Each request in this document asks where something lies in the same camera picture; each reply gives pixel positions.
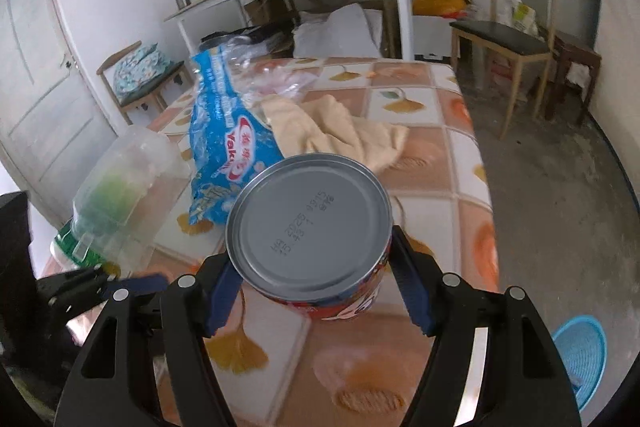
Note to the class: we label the floral cushion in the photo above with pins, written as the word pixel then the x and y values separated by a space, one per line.
pixel 140 69

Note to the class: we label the blue snack bag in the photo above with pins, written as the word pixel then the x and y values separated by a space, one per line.
pixel 220 142

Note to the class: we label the clear bottle with green label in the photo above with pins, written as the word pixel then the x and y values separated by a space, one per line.
pixel 125 187

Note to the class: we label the wooden chair with dark seat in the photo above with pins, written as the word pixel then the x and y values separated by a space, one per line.
pixel 495 34

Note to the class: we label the tiled pattern table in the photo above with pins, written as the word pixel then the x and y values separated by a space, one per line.
pixel 440 187

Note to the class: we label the white door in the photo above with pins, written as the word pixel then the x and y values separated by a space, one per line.
pixel 45 82

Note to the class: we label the blue plastic basket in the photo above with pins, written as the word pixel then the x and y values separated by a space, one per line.
pixel 580 352

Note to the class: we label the beige cloth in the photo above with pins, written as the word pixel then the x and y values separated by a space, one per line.
pixel 330 127

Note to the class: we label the cardboard box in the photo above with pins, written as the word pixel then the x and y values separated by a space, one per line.
pixel 260 9

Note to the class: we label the tin can with red label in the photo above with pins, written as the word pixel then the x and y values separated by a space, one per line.
pixel 305 227

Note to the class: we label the clear plastic bag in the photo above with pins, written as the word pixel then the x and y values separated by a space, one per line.
pixel 280 79

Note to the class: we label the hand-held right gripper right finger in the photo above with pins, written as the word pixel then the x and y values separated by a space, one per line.
pixel 412 292

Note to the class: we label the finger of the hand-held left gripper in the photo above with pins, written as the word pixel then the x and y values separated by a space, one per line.
pixel 145 283

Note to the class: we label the dark wooden stool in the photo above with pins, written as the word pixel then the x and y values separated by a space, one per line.
pixel 575 49

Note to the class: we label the black bag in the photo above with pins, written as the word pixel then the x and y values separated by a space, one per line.
pixel 265 36

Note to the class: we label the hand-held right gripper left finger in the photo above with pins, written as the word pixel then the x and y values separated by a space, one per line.
pixel 222 302

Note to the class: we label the white and green paper bag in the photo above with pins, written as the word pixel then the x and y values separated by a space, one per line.
pixel 522 14

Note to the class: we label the wooden chair with floral cushion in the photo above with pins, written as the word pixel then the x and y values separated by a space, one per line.
pixel 150 92

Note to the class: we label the white pillow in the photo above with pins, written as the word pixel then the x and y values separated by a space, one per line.
pixel 340 32

